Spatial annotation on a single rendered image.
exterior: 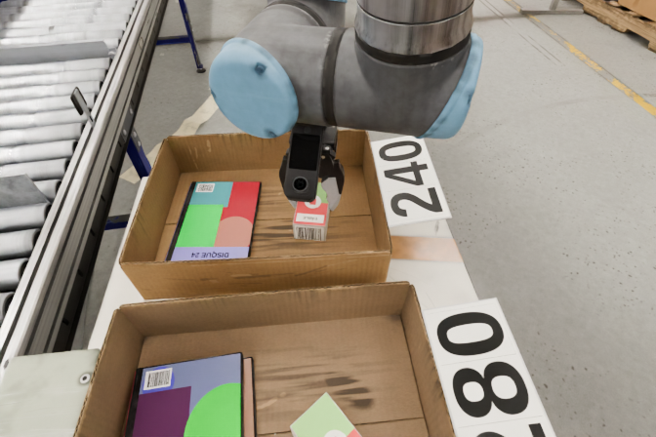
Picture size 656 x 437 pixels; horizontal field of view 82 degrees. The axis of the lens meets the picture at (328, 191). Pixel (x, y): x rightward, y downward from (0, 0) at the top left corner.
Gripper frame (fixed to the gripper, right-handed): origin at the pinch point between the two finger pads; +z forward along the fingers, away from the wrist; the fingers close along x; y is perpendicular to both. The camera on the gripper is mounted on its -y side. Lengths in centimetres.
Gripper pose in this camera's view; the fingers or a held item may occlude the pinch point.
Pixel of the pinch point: (312, 207)
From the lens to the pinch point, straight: 67.2
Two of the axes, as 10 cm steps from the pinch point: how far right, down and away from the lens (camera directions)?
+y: 1.0, -7.2, 6.8
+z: 0.0, 6.9, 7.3
